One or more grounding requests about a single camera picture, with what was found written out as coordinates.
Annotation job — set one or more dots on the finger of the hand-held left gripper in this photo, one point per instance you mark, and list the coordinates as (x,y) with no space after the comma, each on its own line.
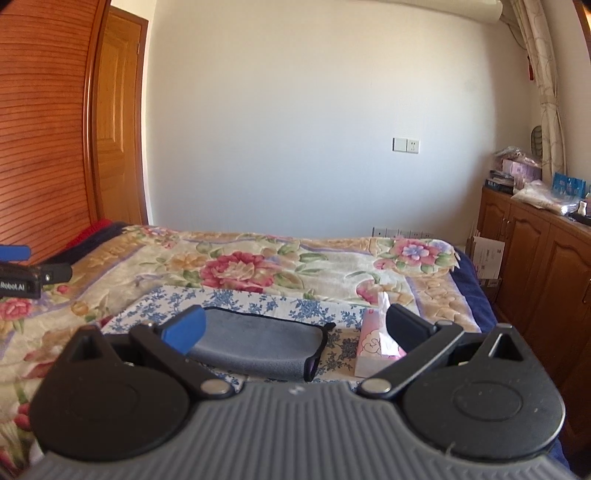
(14,253)
(55,271)

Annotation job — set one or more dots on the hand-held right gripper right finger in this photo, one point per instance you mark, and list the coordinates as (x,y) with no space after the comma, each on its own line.
(405,330)

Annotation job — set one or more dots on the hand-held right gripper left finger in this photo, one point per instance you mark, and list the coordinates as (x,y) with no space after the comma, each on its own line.
(184,330)

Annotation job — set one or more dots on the grey towel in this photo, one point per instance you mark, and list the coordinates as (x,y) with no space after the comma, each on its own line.
(258,341)

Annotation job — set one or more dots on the pink tissue box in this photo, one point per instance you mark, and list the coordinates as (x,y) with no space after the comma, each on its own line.
(371,344)

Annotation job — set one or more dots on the red blanket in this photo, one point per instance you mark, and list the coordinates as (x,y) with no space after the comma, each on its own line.
(90,233)

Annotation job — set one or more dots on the navy bed sheet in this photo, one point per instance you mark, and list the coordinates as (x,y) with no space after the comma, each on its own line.
(475,286)

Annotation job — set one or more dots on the blue floral white cloth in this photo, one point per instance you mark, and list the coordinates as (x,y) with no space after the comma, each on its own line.
(277,302)

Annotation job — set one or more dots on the floral blanket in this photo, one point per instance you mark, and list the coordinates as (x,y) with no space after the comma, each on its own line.
(258,263)

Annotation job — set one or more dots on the cardboard box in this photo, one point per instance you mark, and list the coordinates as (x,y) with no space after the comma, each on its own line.
(487,258)

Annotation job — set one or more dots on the wooden slatted wardrobe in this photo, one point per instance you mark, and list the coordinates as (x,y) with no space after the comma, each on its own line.
(44,129)

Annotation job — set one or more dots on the wooden cabinet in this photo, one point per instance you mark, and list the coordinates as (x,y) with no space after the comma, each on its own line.
(531,258)

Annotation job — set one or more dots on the wooden door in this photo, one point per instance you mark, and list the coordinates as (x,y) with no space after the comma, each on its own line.
(120,124)

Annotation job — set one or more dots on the clear plastic bag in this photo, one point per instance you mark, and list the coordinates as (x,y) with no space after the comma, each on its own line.
(545,196)

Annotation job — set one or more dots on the pile of pink packets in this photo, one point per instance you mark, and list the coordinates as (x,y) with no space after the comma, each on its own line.
(517,168)

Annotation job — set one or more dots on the small white bottle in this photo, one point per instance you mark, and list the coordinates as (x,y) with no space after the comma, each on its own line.
(583,207)

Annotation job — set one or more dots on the blue carton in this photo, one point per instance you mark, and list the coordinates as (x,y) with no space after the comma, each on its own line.
(568,185)

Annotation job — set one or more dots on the brown oval fan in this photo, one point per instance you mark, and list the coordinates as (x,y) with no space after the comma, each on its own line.
(537,141)

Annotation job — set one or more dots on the beige patterned curtain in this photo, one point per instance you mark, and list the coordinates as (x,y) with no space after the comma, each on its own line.
(545,92)

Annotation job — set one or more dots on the red hanging tassel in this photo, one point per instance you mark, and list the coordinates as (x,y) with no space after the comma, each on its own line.
(531,69)

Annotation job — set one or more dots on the white air conditioner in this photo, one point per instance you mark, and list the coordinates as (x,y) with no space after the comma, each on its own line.
(323,9)

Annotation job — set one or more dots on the row of wall sockets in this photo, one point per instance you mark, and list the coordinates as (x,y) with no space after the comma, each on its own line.
(400,232)

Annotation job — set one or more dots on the white wall switch panel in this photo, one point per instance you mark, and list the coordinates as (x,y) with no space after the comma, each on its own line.
(406,145)

